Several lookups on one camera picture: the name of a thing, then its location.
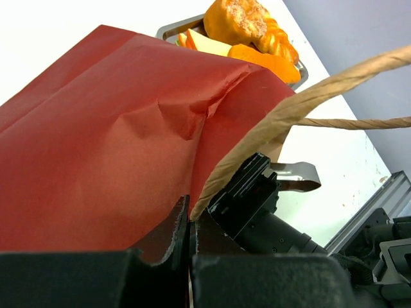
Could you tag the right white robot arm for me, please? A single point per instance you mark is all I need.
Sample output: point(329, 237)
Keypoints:
point(267, 233)

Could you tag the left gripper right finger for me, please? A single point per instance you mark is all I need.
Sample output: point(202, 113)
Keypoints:
point(224, 275)

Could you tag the triangular fake sandwich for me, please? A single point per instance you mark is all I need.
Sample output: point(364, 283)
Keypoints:
point(192, 39)

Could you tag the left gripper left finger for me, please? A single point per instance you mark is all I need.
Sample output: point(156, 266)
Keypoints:
point(151, 273)

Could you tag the round fake bread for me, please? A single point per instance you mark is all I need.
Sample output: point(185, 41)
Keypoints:
point(235, 22)

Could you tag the silver metal tray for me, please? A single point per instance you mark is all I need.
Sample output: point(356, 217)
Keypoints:
point(170, 32)

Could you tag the long orange fake bread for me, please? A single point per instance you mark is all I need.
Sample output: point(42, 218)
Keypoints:
point(281, 67)

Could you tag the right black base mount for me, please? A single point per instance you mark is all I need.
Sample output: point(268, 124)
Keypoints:
point(377, 259)

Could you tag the red paper bag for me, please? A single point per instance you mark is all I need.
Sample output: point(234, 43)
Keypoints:
point(97, 149)

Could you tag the aluminium frame rail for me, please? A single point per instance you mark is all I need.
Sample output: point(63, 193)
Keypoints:
point(393, 197)

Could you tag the silver metal tongs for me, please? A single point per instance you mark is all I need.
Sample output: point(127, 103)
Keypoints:
point(297, 177)

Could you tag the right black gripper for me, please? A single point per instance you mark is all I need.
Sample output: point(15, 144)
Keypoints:
point(236, 204)

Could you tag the twisted fake bread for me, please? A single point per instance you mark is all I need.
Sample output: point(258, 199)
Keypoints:
point(275, 42)

